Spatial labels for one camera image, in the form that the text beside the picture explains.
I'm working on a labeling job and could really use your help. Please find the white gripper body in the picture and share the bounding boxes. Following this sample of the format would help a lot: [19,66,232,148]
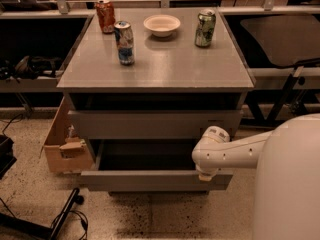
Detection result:
[196,165,219,178]

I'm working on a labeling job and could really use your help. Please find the grey drawer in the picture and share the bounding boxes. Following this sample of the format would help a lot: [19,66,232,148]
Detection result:
[81,139,233,192]
[68,110,243,139]

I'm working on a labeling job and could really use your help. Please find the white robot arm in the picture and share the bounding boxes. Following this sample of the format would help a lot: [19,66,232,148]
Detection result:
[192,113,320,240]

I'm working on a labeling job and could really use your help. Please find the grey top drawer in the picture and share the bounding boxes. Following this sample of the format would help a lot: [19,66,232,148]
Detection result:
[68,110,243,139]

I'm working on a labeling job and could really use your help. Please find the grey drawer cabinet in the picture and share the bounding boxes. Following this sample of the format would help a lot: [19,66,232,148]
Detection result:
[56,6,256,196]

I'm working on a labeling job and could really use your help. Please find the cardboard box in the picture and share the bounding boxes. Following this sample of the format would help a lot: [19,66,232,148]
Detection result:
[43,99,94,173]

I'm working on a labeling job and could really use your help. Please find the green soda can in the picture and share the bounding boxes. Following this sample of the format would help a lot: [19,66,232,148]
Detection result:
[194,8,216,47]

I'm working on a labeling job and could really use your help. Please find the white bowl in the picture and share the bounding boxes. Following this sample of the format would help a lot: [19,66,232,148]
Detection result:
[143,15,181,38]

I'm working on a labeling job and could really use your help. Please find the blue pepsi can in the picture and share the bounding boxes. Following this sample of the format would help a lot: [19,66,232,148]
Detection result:
[114,21,135,65]

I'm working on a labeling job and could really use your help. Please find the orange soda can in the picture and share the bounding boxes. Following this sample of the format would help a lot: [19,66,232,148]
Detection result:
[95,0,115,34]

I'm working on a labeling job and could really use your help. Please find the black case on floor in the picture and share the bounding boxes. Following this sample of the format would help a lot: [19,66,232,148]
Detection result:
[0,135,17,179]

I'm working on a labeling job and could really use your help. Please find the black headphones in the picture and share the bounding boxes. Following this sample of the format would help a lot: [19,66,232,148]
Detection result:
[0,56,62,80]

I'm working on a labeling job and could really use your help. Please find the black stand with cables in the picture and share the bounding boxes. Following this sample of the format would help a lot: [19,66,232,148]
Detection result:
[0,187,89,240]

